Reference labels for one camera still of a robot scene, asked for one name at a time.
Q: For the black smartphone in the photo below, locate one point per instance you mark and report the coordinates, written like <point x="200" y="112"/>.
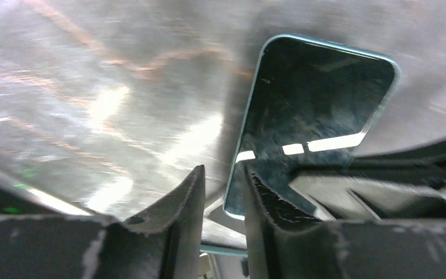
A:
<point x="310" y="106"/>

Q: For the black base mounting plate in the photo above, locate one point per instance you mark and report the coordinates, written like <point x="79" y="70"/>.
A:
<point x="404" y="185"/>

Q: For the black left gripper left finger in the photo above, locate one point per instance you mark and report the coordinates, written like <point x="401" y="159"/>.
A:
<point x="42" y="236"/>

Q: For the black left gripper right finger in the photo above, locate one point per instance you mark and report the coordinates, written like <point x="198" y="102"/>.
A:
<point x="284" y="242"/>

